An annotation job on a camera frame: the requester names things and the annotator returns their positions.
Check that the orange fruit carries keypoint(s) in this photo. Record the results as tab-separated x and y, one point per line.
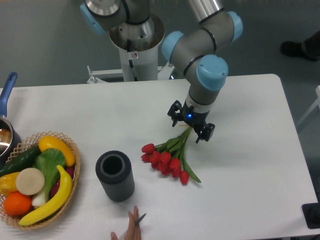
17	204

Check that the red vegetable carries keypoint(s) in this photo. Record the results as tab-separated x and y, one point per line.
71	171

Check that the yellow bell pepper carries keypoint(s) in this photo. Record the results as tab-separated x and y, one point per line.
8	183

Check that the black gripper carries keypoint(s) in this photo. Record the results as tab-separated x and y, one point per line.
194	119

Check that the person hand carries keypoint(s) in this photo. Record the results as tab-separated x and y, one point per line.
132	232

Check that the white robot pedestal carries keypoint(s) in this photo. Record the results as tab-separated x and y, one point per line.
138	47

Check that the dark grey ribbed vase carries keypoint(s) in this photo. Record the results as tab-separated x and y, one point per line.
114	171

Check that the dark pen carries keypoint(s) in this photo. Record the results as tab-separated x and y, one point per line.
137	222

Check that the green bok choy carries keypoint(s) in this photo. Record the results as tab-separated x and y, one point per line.
47	163

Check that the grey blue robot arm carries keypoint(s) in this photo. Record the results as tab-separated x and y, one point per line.
193	55

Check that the blue handled saucepan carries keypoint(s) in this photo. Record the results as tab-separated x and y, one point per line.
9	138

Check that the woven wicker basket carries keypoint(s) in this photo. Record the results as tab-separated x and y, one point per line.
24	145

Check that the dark green cucumber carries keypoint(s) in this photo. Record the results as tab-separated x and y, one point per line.
22	161

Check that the black device at edge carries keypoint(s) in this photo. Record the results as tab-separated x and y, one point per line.
311	212

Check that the yellow banana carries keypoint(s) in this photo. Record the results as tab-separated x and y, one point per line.
54	204

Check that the person leg dark trousers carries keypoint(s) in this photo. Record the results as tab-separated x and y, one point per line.
311	46

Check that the red tulip bouquet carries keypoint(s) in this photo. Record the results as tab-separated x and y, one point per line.
169	158

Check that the beige round disc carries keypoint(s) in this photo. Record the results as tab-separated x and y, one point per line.
30	181

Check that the white furniture at right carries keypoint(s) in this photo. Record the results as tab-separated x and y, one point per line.
310	113

